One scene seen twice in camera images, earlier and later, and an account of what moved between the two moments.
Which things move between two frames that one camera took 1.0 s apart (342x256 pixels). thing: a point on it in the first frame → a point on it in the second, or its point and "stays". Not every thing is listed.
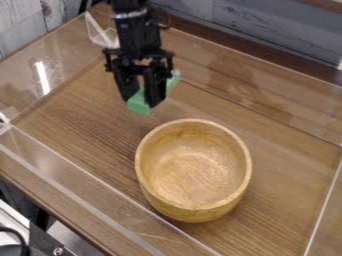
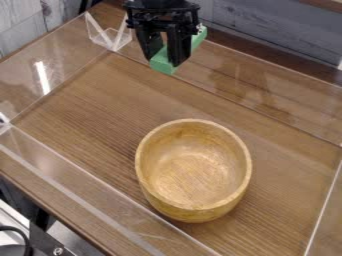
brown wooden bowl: x=193 y=168 stays
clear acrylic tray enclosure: x=70 y=137 stays
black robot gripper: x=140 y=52 → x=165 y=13
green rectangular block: x=138 y=100 → x=161 y=61
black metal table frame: x=52 y=237 stays
